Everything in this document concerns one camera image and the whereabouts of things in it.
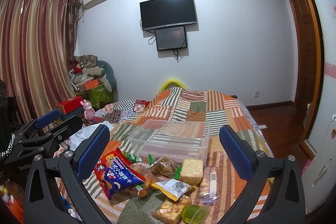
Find striped red gold curtain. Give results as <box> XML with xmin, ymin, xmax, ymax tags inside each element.
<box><xmin>1</xmin><ymin>0</ymin><xmax>80</xmax><ymax>123</ymax></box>

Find red gift box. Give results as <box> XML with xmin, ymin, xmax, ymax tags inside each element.
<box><xmin>56</xmin><ymin>96</ymin><xmax>83</xmax><ymax>114</ymax></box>

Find large wall television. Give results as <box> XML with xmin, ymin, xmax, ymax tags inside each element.
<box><xmin>139</xmin><ymin>0</ymin><xmax>197</xmax><ymax>31</ymax></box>

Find yellow white snack bag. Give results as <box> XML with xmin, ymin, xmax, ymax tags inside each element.
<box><xmin>151</xmin><ymin>179</ymin><xmax>195</xmax><ymax>201</ymax></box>

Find blue red biscuit bag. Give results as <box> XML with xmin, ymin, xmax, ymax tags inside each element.
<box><xmin>93</xmin><ymin>148</ymin><xmax>145</xmax><ymax>200</ymax></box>

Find white crumpled sheet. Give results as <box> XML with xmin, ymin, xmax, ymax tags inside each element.
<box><xmin>70</xmin><ymin>121</ymin><xmax>115</xmax><ymax>151</ymax></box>

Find small green snack packet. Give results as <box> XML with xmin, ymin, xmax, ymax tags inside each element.
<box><xmin>122</xmin><ymin>152</ymin><xmax>142</xmax><ymax>163</ymax></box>

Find green stick candy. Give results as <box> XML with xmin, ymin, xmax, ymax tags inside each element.
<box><xmin>147</xmin><ymin>154</ymin><xmax>153</xmax><ymax>165</ymax></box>

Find grey plush toy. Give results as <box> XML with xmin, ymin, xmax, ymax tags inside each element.
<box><xmin>69</xmin><ymin>59</ymin><xmax>117</xmax><ymax>93</ymax></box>

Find checkered patchwork blanket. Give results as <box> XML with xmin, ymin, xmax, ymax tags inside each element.
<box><xmin>93</xmin><ymin>99</ymin><xmax>149</xmax><ymax>124</ymax></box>

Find pale cracker block pack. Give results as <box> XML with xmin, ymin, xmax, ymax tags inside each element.
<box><xmin>179</xmin><ymin>159</ymin><xmax>203</xmax><ymax>186</ymax></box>

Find brown snack clear bag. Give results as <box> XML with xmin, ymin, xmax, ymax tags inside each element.
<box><xmin>150</xmin><ymin>157</ymin><xmax>181</xmax><ymax>178</ymax></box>

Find small wall monitor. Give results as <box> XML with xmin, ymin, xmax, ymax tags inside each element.
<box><xmin>155</xmin><ymin>26</ymin><xmax>187</xmax><ymax>51</ymax></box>

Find patchwork striped quilt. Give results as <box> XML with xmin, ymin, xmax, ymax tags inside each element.
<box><xmin>56</xmin><ymin>86</ymin><xmax>274</xmax><ymax>224</ymax></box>

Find green jelly cup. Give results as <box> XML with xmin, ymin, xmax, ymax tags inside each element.
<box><xmin>181</xmin><ymin>205</ymin><xmax>211</xmax><ymax>224</ymax></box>

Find yellow chair back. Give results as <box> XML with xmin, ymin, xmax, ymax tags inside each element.
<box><xmin>159</xmin><ymin>79</ymin><xmax>186</xmax><ymax>92</ymax></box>

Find green patterned storage box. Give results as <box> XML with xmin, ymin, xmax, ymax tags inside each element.
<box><xmin>87</xmin><ymin>84</ymin><xmax>113</xmax><ymax>110</ymax></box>

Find orange box on pile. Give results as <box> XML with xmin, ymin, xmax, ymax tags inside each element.
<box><xmin>79</xmin><ymin>79</ymin><xmax>100</xmax><ymax>92</ymax></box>

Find brown wooden door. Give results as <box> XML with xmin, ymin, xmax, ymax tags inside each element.
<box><xmin>289</xmin><ymin>0</ymin><xmax>318</xmax><ymax>115</ymax></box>

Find clear bag round biscuits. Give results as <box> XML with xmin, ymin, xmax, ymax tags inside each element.
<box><xmin>151</xmin><ymin>194</ymin><xmax>191</xmax><ymax>224</ymax></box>

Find white wall socket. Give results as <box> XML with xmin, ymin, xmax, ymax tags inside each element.
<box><xmin>253</xmin><ymin>91</ymin><xmax>260</xmax><ymax>98</ymax></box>

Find pink heart wall sticker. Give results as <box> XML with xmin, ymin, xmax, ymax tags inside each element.
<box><xmin>324</xmin><ymin>62</ymin><xmax>336</xmax><ymax>79</ymax></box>

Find pink plush toy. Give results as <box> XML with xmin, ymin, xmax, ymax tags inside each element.
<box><xmin>80</xmin><ymin>100</ymin><xmax>95</xmax><ymax>122</ymax></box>

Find clear plastic storage box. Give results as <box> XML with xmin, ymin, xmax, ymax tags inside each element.
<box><xmin>127</xmin><ymin>119</ymin><xmax>210</xmax><ymax>163</ymax></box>

